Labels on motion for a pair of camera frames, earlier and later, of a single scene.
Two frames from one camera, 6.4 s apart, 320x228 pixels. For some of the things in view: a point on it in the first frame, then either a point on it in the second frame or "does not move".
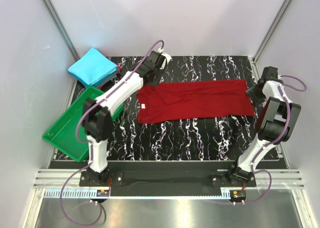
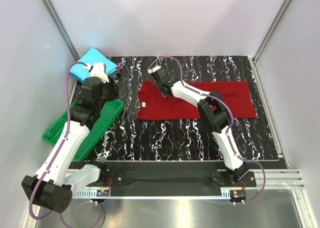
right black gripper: (250, 92) -> (165, 95)
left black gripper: (161, 71) -> (113, 88)
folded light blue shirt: (92, 68) does not move
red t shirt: (166, 101) does not move
